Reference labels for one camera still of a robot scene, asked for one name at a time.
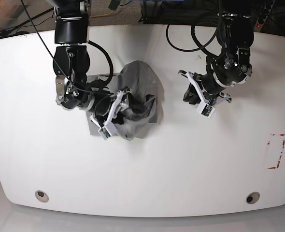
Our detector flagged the grey T-shirt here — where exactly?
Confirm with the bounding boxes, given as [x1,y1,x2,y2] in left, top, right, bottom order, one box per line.
[85,60,166,142]

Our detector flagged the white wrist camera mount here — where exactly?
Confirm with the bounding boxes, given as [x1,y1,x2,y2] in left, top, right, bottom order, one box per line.
[89,87,131,140]
[178,70,232,118]

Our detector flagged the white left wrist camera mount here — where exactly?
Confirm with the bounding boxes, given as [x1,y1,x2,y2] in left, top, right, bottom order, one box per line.
[178,70,232,118]

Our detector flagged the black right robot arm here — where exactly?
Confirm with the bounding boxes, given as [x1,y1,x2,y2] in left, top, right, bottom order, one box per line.
[50,0,146,125]

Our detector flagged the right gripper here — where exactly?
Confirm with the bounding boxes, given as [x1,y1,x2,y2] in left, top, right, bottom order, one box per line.
[55,74,145,125]

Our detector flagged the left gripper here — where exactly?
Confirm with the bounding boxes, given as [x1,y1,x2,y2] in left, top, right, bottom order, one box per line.
[183,48,253,105]

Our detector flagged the black power strip red light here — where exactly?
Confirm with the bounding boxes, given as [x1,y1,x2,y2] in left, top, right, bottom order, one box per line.
[254,0,275,32]

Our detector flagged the right table grommet hole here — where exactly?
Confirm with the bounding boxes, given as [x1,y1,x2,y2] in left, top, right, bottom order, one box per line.
[246,192,260,204]

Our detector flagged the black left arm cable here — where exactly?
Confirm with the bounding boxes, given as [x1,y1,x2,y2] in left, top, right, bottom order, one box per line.
[166,0,230,61]

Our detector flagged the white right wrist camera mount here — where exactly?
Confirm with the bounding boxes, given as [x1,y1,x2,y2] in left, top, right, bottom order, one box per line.
[89,87,131,140]

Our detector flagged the left table grommet hole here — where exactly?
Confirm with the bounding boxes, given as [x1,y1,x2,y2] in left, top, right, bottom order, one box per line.
[35,190,49,203]

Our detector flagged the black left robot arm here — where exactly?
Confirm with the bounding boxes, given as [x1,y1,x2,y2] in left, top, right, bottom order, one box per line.
[191,0,254,105]

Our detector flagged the red tape rectangle marking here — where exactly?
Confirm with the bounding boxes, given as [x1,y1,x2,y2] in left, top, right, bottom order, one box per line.
[265,133,285,170]

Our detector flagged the black stand legs on floor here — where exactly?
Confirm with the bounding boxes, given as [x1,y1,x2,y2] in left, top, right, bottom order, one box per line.
[0,7,54,39]

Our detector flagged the yellow cable on floor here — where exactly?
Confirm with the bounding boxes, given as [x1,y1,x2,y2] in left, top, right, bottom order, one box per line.
[91,3,118,19]

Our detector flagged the table grommet hole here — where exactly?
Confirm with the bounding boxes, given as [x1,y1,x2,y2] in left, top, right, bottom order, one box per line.
[246,192,260,204]
[35,190,49,203]

